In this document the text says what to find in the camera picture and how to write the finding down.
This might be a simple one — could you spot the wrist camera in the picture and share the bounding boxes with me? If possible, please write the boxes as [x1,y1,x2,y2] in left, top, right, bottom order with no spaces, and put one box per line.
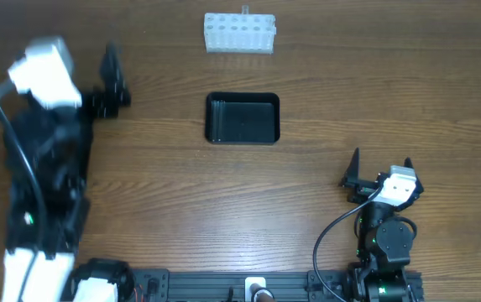
[7,36,84,110]
[376,164,417,207]

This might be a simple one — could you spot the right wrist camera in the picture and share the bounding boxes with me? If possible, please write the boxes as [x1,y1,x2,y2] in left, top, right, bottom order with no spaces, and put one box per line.
[376,164,417,207]

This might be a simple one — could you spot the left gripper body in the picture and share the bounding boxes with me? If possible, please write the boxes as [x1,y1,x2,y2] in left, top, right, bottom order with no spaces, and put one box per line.
[80,89,133,122]

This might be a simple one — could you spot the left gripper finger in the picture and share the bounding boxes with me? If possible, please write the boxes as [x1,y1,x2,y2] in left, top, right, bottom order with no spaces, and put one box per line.
[98,40,127,94]

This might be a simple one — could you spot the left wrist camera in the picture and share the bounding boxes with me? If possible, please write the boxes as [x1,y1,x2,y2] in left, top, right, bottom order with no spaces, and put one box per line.
[7,36,84,110]

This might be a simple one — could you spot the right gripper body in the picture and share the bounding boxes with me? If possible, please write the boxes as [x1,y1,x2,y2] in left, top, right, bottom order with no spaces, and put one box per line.
[339,174,425,211]

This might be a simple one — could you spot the black tray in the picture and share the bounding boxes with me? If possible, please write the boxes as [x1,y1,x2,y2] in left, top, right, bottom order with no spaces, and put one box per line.
[204,91,281,146]

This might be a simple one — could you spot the white test tube rack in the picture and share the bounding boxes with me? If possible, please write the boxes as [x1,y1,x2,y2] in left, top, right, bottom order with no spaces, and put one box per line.
[203,11,278,55]

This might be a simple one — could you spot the mounting rail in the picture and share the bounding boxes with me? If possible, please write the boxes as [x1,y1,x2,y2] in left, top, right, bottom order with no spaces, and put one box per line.
[133,268,424,302]

